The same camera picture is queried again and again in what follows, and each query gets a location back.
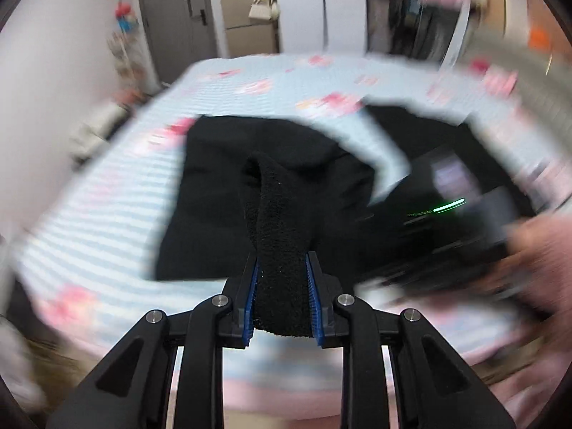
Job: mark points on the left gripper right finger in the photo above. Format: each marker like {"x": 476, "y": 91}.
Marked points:
{"x": 396, "y": 356}

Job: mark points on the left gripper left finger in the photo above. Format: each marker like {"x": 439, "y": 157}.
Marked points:
{"x": 167, "y": 367}

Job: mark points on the black fleece jacket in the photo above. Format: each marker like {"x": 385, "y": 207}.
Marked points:
{"x": 279, "y": 190}

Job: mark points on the person's right hand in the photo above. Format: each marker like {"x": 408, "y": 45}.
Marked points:
{"x": 540, "y": 246}

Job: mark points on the blue checkered cartoon blanket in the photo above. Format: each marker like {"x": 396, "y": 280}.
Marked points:
{"x": 88, "y": 264}

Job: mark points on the pink plush toy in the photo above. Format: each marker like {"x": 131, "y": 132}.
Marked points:
{"x": 496, "y": 80}

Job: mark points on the grey padded headboard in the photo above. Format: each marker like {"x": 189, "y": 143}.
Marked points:
{"x": 544, "y": 82}

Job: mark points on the orange plush toy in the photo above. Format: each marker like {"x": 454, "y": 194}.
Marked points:
{"x": 539, "y": 39}

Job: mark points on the white wardrobe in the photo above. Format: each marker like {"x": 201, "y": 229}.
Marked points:
{"x": 332, "y": 26}

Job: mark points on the white small shelf rack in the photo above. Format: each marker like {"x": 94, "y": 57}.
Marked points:
{"x": 128, "y": 61}

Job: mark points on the grey door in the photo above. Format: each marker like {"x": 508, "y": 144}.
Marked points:
{"x": 179, "y": 33}

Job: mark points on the colourful toy on shelf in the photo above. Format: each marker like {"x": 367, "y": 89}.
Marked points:
{"x": 125, "y": 17}

